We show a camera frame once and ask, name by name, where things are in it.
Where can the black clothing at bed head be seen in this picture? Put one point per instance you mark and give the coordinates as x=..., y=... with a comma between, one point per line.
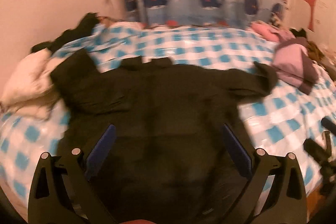
x=83, y=29

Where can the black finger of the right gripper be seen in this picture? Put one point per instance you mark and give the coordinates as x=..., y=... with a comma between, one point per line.
x=329, y=125
x=315, y=151

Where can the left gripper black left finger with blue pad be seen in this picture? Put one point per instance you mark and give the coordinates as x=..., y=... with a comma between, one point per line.
x=61, y=191

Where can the pink purple folded clothes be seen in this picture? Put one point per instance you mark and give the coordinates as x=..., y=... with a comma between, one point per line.
x=293, y=65

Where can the pink cloth on bed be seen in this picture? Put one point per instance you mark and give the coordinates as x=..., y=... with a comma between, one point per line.
x=271, y=33

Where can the white pillow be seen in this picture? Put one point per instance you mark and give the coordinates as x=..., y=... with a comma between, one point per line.
x=30, y=91

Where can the large black garment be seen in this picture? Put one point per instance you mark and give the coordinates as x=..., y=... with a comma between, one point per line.
x=169, y=163

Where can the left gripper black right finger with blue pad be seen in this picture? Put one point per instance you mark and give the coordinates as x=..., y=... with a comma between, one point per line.
x=274, y=192

